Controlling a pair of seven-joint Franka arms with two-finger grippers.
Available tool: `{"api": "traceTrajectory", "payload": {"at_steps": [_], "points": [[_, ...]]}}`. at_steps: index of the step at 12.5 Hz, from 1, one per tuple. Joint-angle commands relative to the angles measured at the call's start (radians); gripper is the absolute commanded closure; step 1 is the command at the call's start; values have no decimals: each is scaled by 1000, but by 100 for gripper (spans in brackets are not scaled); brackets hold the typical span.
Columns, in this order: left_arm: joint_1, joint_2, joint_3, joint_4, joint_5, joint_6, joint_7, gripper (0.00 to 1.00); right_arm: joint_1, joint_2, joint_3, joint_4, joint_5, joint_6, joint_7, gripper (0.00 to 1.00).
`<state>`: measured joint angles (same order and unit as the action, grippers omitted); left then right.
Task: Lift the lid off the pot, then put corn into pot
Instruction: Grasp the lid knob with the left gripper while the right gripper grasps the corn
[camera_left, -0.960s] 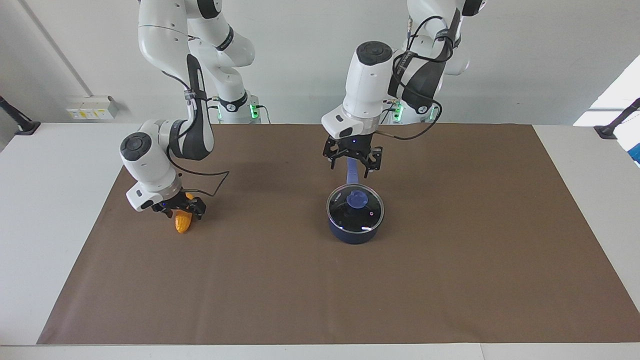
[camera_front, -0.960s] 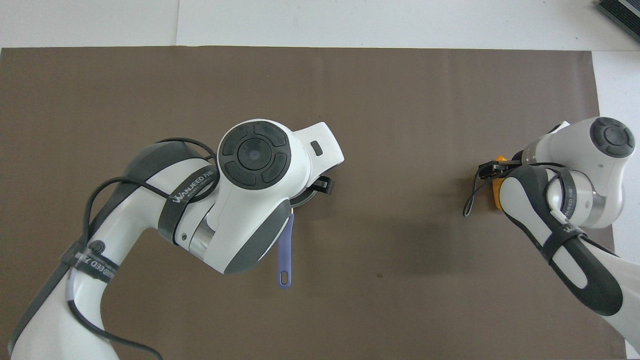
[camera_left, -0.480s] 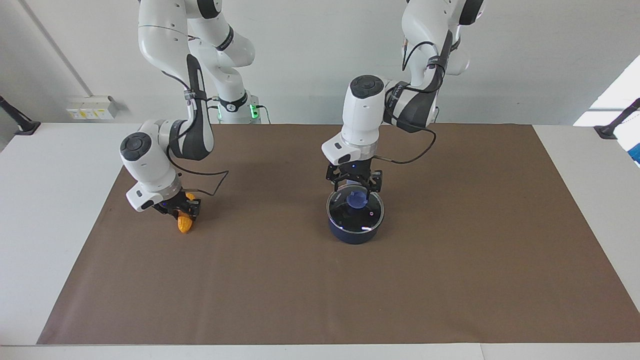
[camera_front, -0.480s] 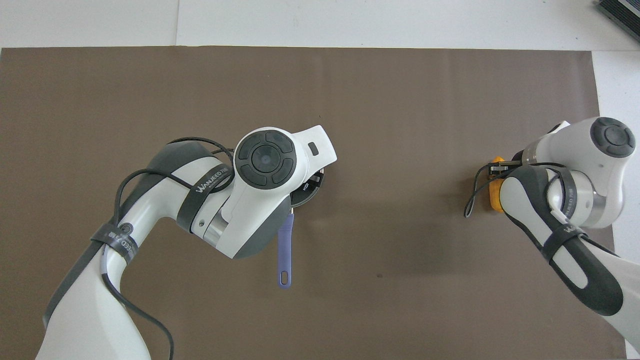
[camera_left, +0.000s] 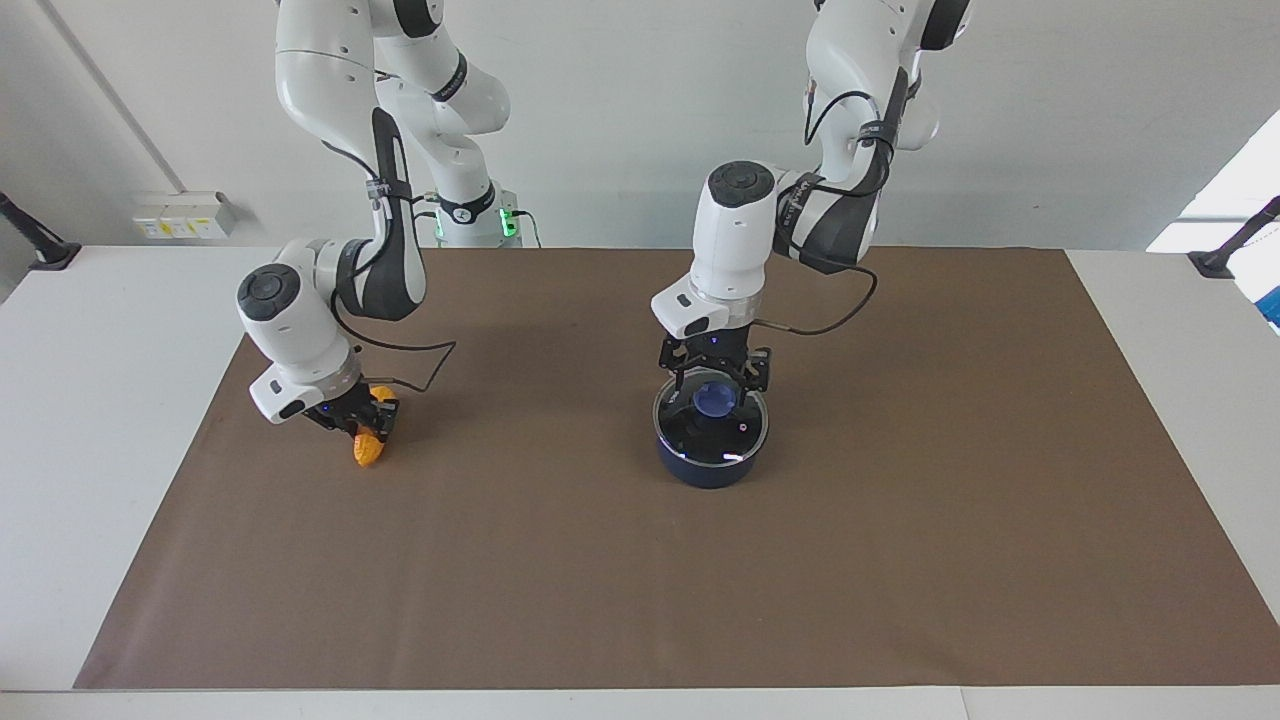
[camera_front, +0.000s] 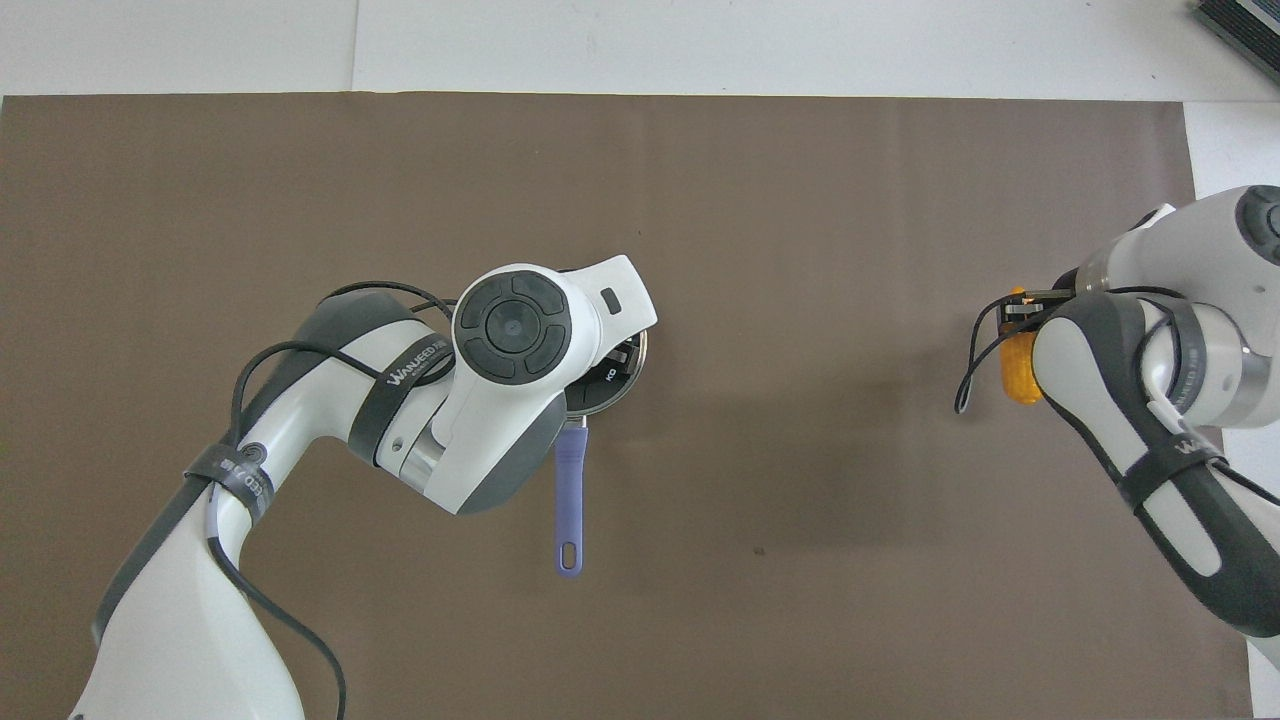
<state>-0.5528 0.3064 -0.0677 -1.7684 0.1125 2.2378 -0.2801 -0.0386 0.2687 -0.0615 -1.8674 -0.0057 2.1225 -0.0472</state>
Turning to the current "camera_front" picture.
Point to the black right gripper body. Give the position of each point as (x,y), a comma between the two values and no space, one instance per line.
(1068,283)

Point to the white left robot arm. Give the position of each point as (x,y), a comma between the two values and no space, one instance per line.
(480,400)

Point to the dark grey ribbed device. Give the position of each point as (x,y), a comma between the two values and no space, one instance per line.
(1245,30)

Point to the dark blue saucepan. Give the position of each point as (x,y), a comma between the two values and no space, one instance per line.
(570,490)

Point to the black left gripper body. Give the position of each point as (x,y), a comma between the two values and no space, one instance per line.
(625,358)

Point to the brown table mat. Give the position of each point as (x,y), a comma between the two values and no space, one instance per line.
(750,250)

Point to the yellow corn cob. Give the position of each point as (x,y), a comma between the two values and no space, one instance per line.
(1020,370)

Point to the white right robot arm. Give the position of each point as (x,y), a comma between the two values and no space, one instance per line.
(1190,360)

